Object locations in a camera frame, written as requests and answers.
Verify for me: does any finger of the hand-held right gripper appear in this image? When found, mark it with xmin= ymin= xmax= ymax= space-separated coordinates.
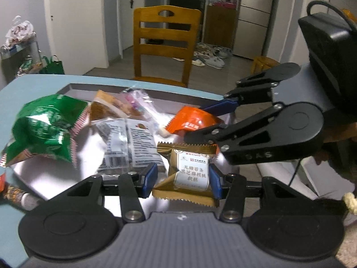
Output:
xmin=183 ymin=104 xmax=282 ymax=157
xmin=199 ymin=71 xmax=276 ymax=116

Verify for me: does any wooden chair with cutout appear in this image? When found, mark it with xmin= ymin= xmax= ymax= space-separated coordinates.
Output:
xmin=132 ymin=6 xmax=202 ymax=88

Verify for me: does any clear candy packet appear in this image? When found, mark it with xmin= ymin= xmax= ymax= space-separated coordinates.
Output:
xmin=120 ymin=87 xmax=171 ymax=139

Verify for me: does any grey rimmed white tray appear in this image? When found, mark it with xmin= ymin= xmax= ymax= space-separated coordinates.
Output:
xmin=12 ymin=83 xmax=240 ymax=203

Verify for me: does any brown clear snack packet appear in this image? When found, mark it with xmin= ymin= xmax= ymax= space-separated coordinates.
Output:
xmin=91 ymin=90 xmax=143 ymax=123

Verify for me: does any pile of colourful packets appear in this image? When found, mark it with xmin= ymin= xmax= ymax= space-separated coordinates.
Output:
xmin=17 ymin=58 xmax=43 ymax=76

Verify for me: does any black cable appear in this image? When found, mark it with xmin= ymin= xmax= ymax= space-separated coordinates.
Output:
xmin=306 ymin=0 xmax=357 ymax=32

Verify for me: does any green snack packet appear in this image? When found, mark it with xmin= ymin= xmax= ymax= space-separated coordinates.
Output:
xmin=0 ymin=94 xmax=91 ymax=169

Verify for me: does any pale refrigerator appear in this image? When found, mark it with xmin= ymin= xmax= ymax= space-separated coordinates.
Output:
xmin=233 ymin=0 xmax=276 ymax=61

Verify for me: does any white door with handle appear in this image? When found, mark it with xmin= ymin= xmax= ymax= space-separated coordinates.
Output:
xmin=118 ymin=0 xmax=146 ymax=60

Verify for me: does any pile of shoes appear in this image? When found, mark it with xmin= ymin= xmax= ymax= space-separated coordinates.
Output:
xmin=172 ymin=43 xmax=232 ymax=70

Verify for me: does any orange snack packet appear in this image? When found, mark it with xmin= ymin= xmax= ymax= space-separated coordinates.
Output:
xmin=165 ymin=105 xmax=225 ymax=138

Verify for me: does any clear packet with black print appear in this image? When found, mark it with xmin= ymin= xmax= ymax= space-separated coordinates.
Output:
xmin=91 ymin=118 xmax=166 ymax=178

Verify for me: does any green tote bag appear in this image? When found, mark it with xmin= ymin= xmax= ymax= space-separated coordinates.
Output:
xmin=39 ymin=55 xmax=65 ymax=75

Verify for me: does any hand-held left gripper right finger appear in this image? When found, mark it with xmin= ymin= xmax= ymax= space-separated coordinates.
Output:
xmin=209 ymin=163 xmax=313 ymax=224

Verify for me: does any white printed plastic bag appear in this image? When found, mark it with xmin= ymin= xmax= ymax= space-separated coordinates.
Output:
xmin=5 ymin=15 xmax=37 ymax=48

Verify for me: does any gold snack packet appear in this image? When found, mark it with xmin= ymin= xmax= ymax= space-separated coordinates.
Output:
xmin=152 ymin=141 xmax=221 ymax=208

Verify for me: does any patterned snack stick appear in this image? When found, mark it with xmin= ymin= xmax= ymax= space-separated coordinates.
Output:
xmin=3 ymin=184 xmax=41 ymax=211

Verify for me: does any small wooden stool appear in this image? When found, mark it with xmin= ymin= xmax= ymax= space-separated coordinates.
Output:
xmin=252 ymin=56 xmax=281 ymax=75

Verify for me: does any brown wooden cabinet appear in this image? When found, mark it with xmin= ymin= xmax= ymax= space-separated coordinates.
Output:
xmin=203 ymin=0 xmax=244 ymax=48

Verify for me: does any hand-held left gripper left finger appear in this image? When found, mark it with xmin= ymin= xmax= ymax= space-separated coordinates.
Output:
xmin=47 ymin=163 xmax=158 ymax=224

